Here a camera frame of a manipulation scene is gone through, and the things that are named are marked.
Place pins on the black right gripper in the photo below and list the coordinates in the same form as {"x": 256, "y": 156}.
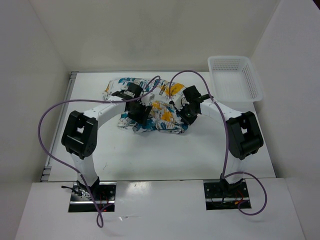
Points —
{"x": 189, "y": 121}

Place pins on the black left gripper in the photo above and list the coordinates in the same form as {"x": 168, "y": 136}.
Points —
{"x": 141, "y": 118}

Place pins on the colourful patterned shorts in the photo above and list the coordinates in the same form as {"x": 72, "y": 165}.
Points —
{"x": 163, "y": 115}

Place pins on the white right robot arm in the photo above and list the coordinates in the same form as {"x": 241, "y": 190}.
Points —
{"x": 243, "y": 134}

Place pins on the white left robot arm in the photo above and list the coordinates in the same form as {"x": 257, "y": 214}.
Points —
{"x": 80, "y": 135}

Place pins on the white plastic basket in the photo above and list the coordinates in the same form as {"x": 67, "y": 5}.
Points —
{"x": 234, "y": 79}

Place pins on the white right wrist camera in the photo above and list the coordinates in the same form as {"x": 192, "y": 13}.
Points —
{"x": 179, "y": 100}

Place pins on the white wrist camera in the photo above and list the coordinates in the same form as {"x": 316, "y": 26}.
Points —
{"x": 179, "y": 100}
{"x": 147, "y": 100}

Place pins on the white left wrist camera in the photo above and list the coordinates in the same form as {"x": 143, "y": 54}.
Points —
{"x": 147, "y": 100}

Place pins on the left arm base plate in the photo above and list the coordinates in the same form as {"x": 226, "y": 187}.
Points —
{"x": 81, "y": 202}

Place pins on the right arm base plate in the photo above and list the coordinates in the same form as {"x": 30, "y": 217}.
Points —
{"x": 218, "y": 199}

